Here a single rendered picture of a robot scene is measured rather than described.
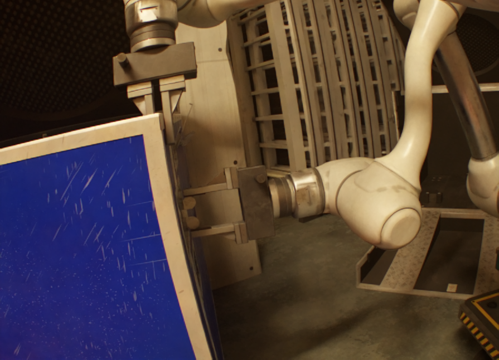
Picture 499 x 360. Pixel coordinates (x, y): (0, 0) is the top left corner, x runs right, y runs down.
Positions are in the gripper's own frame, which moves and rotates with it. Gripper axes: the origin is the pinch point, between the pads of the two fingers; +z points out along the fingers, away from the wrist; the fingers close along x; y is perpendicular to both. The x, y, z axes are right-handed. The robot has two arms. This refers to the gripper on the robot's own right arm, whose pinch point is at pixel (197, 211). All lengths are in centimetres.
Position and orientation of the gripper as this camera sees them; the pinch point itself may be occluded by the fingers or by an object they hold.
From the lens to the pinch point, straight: 69.2
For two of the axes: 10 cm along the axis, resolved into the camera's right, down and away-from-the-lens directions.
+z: -9.8, 1.6, -1.3
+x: 1.5, 9.9, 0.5
